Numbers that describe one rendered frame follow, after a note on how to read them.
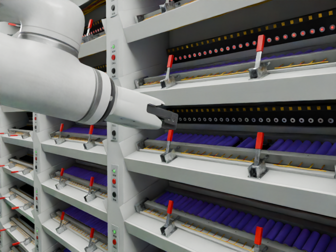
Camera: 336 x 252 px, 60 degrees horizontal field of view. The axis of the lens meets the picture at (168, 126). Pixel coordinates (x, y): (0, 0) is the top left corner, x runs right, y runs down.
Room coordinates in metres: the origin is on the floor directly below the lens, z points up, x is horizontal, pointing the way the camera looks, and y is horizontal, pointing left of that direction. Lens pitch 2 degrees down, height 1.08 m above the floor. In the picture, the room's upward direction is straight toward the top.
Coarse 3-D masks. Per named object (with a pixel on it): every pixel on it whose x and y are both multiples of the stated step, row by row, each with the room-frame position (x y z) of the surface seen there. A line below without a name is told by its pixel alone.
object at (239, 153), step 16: (144, 144) 0.93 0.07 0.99; (160, 144) 0.87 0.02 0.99; (176, 144) 0.82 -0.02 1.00; (192, 144) 0.79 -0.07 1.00; (208, 144) 0.76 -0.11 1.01; (240, 160) 0.66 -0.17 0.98; (272, 160) 0.62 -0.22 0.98; (288, 160) 0.59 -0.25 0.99; (304, 160) 0.57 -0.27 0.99; (320, 160) 0.55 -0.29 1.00
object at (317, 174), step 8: (152, 152) 0.87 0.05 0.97; (160, 152) 0.85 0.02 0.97; (208, 160) 0.72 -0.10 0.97; (216, 160) 0.70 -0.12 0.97; (224, 160) 0.68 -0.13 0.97; (272, 168) 0.60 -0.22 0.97; (280, 168) 0.58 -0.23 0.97; (288, 168) 0.58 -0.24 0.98; (320, 176) 0.53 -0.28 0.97; (328, 176) 0.52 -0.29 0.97
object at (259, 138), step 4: (260, 132) 0.60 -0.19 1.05; (260, 136) 0.60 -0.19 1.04; (256, 140) 0.60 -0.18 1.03; (260, 140) 0.60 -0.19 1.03; (256, 144) 0.60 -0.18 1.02; (260, 144) 0.59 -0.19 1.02; (256, 148) 0.60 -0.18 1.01; (260, 148) 0.59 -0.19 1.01; (256, 152) 0.60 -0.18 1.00; (256, 156) 0.60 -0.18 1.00; (256, 160) 0.59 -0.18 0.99; (256, 164) 0.59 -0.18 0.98
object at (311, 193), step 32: (160, 128) 1.01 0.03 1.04; (192, 128) 0.92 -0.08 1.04; (224, 128) 0.83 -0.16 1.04; (256, 128) 0.76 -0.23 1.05; (288, 128) 0.70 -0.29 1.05; (320, 128) 0.64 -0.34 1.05; (128, 160) 0.89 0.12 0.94; (160, 160) 0.80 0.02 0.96; (192, 160) 0.75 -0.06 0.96; (256, 192) 0.58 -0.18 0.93; (288, 192) 0.53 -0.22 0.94; (320, 192) 0.49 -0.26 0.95
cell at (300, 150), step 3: (306, 141) 0.64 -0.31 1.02; (309, 141) 0.64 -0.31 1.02; (303, 144) 0.63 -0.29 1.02; (306, 144) 0.63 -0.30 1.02; (309, 144) 0.63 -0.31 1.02; (300, 147) 0.62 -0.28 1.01; (303, 147) 0.62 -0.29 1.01; (306, 147) 0.62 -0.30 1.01; (297, 150) 0.61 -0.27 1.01; (300, 150) 0.61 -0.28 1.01; (303, 150) 0.61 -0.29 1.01
